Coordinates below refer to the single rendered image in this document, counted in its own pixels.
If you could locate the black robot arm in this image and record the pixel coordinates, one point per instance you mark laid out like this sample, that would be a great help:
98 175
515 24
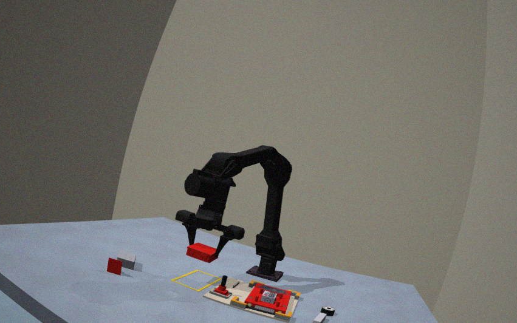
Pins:
214 181

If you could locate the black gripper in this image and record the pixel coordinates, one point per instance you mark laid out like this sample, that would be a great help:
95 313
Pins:
229 232

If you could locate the black toy car wheel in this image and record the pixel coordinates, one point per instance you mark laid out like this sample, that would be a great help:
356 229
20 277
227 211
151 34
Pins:
327 310

